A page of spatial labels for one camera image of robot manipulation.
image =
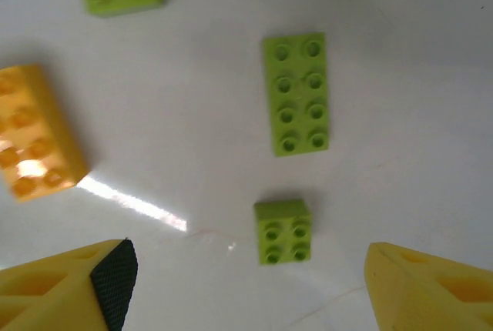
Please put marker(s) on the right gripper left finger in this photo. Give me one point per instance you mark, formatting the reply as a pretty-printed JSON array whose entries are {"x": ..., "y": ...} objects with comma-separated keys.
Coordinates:
[{"x": 46, "y": 300}]

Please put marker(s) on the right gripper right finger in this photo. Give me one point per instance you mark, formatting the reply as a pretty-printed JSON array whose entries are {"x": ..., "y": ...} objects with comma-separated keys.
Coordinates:
[{"x": 431, "y": 300}]

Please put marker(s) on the long orange lego brick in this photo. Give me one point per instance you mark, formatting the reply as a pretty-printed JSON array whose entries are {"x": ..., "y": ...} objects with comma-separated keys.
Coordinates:
[{"x": 34, "y": 131}]

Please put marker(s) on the long green lego brick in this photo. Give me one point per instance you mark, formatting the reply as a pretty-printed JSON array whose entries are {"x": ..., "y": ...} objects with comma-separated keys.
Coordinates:
[{"x": 298, "y": 94}]

